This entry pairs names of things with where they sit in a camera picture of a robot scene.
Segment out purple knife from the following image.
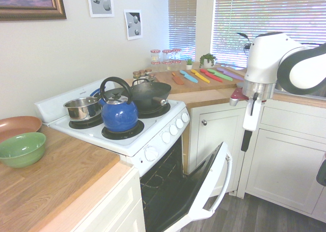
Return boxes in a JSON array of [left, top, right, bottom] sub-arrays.
[[216, 67, 246, 81]]

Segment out red tool grey handle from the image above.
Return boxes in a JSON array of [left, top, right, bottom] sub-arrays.
[[229, 87, 249, 107]]

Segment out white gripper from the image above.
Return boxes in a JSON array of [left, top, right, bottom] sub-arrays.
[[240, 99, 263, 152]]

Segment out wide window blind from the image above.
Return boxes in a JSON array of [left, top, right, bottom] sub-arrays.
[[211, 0, 326, 70]]

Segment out black wok wooden handle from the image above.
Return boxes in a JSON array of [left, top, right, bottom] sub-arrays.
[[130, 79, 172, 111]]

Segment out large grey shapes print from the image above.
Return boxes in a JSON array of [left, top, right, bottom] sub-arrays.
[[85, 0, 115, 18]]

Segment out red knife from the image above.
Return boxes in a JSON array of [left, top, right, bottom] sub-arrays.
[[199, 68, 223, 83]]

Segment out white electric stove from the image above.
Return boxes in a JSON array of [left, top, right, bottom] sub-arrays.
[[34, 78, 191, 232]]

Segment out green knife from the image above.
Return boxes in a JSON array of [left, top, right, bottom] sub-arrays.
[[207, 68, 234, 81]]

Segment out white sink cabinet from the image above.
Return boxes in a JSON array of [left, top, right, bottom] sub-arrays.
[[236, 99, 326, 221]]

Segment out blue kettle black handle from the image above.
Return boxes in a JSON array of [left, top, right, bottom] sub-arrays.
[[99, 76, 140, 133]]

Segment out steel saucepan blue handle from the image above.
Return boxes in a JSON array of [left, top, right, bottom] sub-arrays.
[[63, 88, 103, 122]]

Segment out gold framed painting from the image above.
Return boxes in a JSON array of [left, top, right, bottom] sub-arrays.
[[0, 0, 67, 21]]

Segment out white cabinet door with knob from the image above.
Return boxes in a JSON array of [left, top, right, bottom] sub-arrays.
[[189, 106, 246, 192]]

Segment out green bowl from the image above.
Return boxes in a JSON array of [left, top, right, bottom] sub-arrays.
[[0, 132, 47, 169]]

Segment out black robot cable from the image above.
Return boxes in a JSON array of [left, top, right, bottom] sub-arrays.
[[236, 32, 253, 55]]

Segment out leafy potted plant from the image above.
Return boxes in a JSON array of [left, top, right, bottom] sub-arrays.
[[199, 53, 217, 69]]

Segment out large white oven knob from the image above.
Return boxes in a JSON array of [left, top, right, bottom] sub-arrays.
[[144, 146, 159, 162]]

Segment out small grey shapes print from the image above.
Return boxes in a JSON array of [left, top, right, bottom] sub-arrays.
[[123, 9, 143, 41]]

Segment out orange short knife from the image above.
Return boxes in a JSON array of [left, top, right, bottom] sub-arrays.
[[171, 72, 185, 85]]

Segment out white counter cabinet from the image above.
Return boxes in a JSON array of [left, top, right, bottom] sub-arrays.
[[72, 165, 146, 232]]

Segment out white oven door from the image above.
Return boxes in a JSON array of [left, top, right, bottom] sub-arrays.
[[149, 141, 234, 232]]

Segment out narrow window blind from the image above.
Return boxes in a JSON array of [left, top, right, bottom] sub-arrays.
[[168, 0, 198, 64]]

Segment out yellow knife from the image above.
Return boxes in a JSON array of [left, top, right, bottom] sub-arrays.
[[191, 69, 211, 84]]

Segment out blue knife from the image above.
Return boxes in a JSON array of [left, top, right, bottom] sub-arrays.
[[179, 69, 199, 84]]

